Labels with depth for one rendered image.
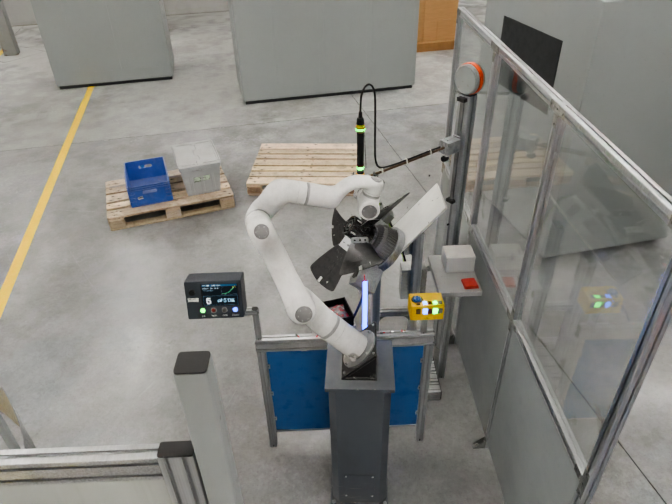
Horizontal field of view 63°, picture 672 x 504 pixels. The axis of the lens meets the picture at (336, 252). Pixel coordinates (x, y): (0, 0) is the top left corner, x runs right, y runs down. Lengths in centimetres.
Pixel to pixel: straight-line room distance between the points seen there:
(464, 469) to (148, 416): 193
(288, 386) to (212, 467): 208
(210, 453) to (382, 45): 779
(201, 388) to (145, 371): 320
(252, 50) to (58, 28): 314
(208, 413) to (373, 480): 218
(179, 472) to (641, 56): 405
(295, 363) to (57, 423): 168
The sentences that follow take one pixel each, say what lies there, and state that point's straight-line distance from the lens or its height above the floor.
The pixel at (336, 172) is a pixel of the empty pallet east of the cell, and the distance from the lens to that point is 584.
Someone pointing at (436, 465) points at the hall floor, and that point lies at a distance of 337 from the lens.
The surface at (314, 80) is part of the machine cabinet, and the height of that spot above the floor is 27.
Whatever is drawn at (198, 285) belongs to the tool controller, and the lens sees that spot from 257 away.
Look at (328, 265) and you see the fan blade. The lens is 297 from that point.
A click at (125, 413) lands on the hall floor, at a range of 382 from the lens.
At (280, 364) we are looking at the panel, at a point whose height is 67.
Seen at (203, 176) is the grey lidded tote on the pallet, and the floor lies 34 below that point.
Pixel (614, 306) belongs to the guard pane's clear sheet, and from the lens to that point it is 192.
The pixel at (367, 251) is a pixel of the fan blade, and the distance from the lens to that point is 276.
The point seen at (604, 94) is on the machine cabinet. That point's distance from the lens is 441.
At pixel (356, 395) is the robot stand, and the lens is 249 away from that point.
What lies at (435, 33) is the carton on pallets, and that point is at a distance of 1089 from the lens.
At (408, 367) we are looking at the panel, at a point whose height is 61.
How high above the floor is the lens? 278
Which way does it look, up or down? 35 degrees down
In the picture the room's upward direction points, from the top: 2 degrees counter-clockwise
